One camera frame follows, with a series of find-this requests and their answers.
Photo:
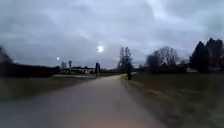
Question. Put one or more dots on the low pale building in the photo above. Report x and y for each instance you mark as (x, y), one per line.
(77, 70)

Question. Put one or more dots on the group of dark conifers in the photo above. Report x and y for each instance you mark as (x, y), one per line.
(207, 55)

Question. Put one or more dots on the grass field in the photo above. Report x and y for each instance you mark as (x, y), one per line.
(180, 93)

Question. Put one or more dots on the grey asphalt road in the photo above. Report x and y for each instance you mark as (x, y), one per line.
(100, 103)

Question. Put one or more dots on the person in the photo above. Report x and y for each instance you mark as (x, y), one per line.
(129, 72)

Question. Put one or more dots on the dark hedge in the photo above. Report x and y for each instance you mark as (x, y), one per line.
(26, 70)

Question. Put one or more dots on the grass strip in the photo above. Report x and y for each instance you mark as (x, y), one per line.
(36, 86)

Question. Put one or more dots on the bare tall tree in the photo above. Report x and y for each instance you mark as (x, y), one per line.
(125, 58)

